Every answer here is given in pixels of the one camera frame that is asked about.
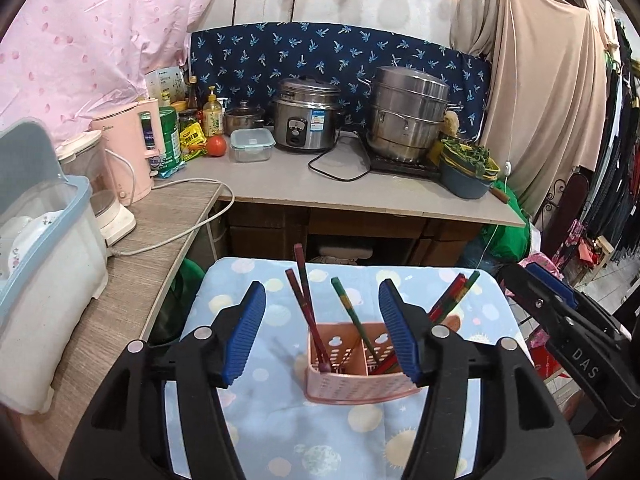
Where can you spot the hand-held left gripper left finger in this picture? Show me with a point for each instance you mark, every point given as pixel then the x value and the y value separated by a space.
pixel 245 330

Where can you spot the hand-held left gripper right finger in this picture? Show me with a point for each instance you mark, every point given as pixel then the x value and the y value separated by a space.
pixel 397 330

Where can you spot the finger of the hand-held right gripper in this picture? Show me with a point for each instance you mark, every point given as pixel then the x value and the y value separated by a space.
pixel 550 280
pixel 540 300

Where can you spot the green chopstick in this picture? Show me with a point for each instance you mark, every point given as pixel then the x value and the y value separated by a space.
pixel 470 282
pixel 350 310

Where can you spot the purple chopstick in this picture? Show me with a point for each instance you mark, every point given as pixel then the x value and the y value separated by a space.
pixel 306 290
pixel 296 292

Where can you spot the red chopstick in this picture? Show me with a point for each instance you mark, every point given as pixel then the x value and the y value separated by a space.
pixel 450 292

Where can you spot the pink plastic utensil basket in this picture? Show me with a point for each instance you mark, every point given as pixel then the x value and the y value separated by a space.
pixel 345 385

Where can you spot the pink floral cloth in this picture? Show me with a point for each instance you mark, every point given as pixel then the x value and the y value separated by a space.
pixel 542 265

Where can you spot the green bag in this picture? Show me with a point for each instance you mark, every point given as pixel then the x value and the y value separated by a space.
pixel 507 237
pixel 182 300

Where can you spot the dark wooden chair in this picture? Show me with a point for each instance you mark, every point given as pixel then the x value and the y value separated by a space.
pixel 575 200

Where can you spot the blue polka-dot tablecloth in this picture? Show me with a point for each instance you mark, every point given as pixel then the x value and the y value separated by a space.
pixel 280 410

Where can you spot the blue basin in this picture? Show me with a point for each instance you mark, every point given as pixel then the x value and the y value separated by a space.
pixel 465 185

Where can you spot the green vegetables in colander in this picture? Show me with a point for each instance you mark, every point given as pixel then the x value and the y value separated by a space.
pixel 470 155

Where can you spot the wooden kitchen counter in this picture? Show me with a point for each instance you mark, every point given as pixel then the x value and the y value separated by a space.
pixel 280 182

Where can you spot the hanging dark clothes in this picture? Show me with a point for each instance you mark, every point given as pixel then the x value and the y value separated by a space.
pixel 620 135

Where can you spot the black induction cooker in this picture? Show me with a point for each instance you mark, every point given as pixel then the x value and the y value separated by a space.
pixel 395 167

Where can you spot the clear food container blue lid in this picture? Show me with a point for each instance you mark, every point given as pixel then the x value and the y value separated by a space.
pixel 252 146

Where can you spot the red tomato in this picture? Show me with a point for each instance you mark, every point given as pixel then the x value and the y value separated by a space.
pixel 216 146

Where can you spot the beige sponge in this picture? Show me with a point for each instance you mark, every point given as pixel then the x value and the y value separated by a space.
pixel 451 122

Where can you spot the white blender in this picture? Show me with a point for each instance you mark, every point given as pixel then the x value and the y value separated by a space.
pixel 105 195

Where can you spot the beige curtain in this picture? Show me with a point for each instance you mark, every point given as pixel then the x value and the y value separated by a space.
pixel 545 85

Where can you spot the yellow packet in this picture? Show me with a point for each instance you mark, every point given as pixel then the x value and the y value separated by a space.
pixel 192 137

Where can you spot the green can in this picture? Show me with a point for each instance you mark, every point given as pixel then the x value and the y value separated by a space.
pixel 167 140

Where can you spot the small lidded pot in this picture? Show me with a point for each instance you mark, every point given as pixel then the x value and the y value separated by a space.
pixel 245 120

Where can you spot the pink electric kettle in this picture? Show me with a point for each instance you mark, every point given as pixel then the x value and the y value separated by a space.
pixel 127 150

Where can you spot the yellow soap bottle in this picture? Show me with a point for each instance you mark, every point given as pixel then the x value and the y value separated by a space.
pixel 213 115

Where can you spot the glass jar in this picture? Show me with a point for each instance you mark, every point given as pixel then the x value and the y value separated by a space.
pixel 188 120

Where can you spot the silver rice cooker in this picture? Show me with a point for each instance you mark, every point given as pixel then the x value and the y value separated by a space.
pixel 307 120

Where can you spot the stainless steel steamer pot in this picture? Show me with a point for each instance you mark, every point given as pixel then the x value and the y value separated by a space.
pixel 407 110

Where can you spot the white floral plate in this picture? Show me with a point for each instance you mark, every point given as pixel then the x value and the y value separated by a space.
pixel 35 240

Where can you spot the dark sauce bottle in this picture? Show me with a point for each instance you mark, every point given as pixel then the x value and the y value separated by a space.
pixel 193 92

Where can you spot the white carton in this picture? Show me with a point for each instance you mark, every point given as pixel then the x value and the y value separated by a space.
pixel 167 85

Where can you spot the navy floral cloth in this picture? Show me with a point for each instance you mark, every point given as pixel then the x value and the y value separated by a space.
pixel 325 50

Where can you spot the pink dotted curtain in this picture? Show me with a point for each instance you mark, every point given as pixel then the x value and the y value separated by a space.
pixel 100 35

